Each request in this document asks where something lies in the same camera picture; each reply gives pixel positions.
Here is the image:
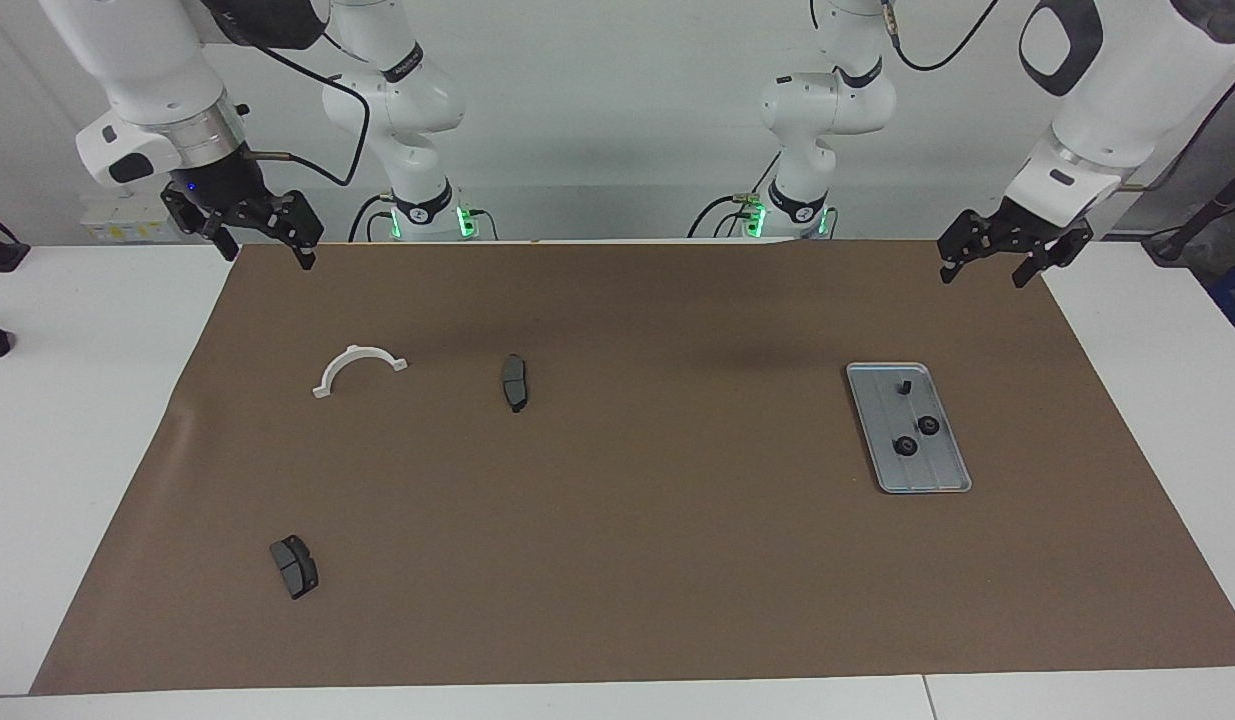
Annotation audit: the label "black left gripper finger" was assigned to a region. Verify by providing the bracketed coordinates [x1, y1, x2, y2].
[1011, 246, 1055, 290]
[937, 210, 984, 285]

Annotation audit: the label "silver ribbed metal tray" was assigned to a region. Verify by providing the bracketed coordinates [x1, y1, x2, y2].
[845, 362, 974, 495]

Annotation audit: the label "black stand pole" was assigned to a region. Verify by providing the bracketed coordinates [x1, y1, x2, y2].
[1142, 165, 1235, 266]

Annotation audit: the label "short dark grey brake pad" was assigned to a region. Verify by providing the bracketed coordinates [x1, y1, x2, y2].
[269, 535, 320, 601]

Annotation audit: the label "brown paper table mat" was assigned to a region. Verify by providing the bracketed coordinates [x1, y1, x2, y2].
[29, 238, 1235, 696]

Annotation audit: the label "black right base cable loop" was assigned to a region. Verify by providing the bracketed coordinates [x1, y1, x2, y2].
[349, 195, 393, 243]

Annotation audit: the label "white wall socket boxes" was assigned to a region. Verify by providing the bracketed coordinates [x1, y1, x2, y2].
[80, 193, 193, 243]

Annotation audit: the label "white curved plastic bracket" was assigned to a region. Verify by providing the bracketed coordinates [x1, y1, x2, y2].
[312, 344, 410, 400]

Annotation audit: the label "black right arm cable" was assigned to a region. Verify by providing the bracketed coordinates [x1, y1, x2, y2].
[232, 30, 370, 188]

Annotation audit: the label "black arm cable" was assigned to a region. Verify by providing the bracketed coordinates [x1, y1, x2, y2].
[232, 30, 370, 188]
[877, 0, 1235, 191]

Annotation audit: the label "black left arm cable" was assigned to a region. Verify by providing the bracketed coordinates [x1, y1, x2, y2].
[877, 0, 1235, 191]

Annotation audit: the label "black clamp mount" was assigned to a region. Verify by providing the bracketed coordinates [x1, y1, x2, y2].
[0, 210, 30, 273]

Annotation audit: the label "black left base cable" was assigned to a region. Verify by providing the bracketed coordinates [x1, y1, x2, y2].
[689, 155, 783, 239]

